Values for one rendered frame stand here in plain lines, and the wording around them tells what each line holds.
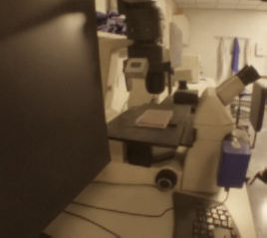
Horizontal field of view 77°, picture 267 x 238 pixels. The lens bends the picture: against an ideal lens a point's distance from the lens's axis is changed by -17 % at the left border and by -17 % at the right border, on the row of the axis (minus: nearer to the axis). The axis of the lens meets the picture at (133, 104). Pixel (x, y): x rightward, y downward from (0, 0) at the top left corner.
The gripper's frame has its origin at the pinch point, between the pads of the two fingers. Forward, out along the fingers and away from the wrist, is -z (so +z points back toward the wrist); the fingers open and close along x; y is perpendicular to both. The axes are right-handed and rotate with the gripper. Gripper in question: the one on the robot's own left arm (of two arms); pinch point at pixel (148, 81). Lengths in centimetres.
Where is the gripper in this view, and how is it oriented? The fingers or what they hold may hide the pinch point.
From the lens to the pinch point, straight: 49.7
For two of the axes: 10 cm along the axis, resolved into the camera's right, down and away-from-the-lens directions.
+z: -0.9, -9.0, -4.3
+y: -3.4, 4.3, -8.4
